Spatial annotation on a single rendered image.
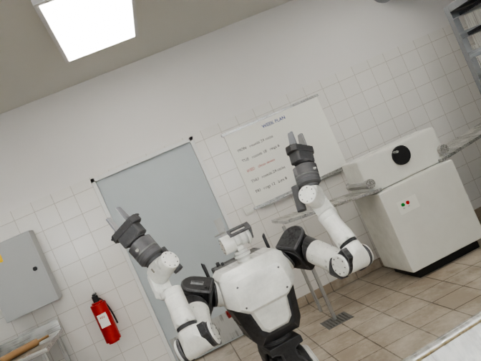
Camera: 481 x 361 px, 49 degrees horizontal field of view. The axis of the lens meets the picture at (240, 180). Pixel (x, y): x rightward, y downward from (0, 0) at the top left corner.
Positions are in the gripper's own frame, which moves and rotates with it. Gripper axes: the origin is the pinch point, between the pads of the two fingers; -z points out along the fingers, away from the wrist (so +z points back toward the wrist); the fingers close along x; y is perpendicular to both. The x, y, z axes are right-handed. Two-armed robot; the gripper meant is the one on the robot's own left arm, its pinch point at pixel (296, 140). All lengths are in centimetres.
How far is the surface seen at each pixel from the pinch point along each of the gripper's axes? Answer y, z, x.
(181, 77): 249, -220, -152
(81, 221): 348, -98, -73
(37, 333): 398, -4, -40
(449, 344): -88, 78, 93
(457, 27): -45, -39, -66
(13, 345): 412, 2, -21
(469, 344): -89, 79, 92
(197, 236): 302, -67, -172
